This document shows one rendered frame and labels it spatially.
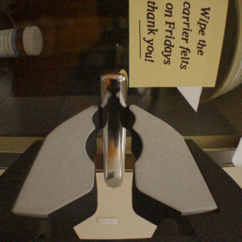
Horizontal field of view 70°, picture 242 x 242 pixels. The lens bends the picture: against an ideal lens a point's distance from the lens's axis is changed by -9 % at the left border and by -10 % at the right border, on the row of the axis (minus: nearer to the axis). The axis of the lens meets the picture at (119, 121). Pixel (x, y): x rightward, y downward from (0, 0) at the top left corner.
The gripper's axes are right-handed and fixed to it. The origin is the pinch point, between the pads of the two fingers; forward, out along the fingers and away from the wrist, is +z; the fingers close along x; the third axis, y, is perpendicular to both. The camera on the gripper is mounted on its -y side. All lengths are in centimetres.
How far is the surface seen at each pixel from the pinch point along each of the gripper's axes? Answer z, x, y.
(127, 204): 48, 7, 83
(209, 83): 3.9, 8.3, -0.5
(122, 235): 48, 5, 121
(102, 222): 47, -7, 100
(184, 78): 3.9, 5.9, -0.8
